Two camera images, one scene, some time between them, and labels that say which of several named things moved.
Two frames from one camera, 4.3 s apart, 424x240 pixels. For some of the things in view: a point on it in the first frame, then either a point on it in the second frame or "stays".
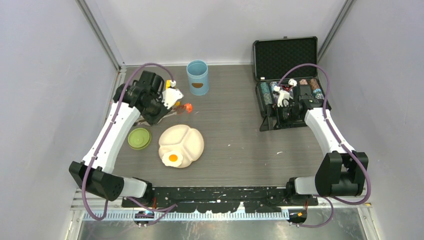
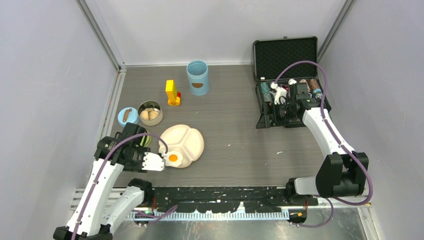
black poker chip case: x=288 y=87 stays
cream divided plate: x=189 y=142 stays
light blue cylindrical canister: x=198 y=73 stays
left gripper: x=152 y=120 → x=138 y=166
